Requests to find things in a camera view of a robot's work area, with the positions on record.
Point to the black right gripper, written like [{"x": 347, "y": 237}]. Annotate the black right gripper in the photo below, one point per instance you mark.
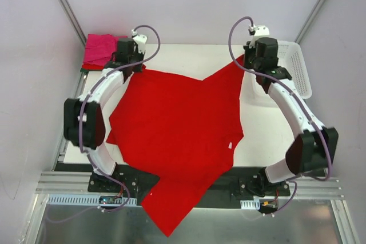
[{"x": 250, "y": 62}]

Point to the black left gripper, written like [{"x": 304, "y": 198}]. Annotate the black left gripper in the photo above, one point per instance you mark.
[{"x": 136, "y": 63}]

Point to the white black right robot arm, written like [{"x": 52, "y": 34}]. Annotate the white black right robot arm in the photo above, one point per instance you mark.
[{"x": 314, "y": 144}]

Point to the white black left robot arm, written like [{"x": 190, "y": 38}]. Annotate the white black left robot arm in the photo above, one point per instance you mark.
[{"x": 83, "y": 122}]

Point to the folded pink t shirt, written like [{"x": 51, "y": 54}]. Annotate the folded pink t shirt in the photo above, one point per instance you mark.
[{"x": 100, "y": 45}]

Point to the white perforated plastic basket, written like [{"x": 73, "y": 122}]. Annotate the white perforated plastic basket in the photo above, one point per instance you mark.
[{"x": 290, "y": 57}]

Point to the folded green t shirt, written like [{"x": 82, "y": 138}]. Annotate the folded green t shirt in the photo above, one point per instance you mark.
[{"x": 89, "y": 70}]

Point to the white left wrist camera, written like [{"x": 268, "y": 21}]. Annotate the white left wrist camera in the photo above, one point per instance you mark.
[{"x": 140, "y": 40}]

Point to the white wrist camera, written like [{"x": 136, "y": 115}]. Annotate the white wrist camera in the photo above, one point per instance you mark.
[
  {"x": 257, "y": 32},
  {"x": 140, "y": 40}
]

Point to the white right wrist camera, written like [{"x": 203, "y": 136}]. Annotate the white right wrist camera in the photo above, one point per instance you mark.
[{"x": 257, "y": 32}]

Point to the aluminium frame post left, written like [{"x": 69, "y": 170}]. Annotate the aluminium frame post left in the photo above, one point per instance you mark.
[{"x": 73, "y": 20}]

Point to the aluminium frame post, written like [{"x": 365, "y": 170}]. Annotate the aluminium frame post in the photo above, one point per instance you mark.
[
  {"x": 310, "y": 20},
  {"x": 73, "y": 20}
]

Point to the aluminium frame post right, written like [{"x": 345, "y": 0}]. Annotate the aluminium frame post right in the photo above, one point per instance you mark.
[{"x": 310, "y": 20}]

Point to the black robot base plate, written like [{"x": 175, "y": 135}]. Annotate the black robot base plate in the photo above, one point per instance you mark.
[{"x": 186, "y": 189}]

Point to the white slotted cable duct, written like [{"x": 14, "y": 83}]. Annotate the white slotted cable duct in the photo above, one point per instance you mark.
[{"x": 90, "y": 200}]

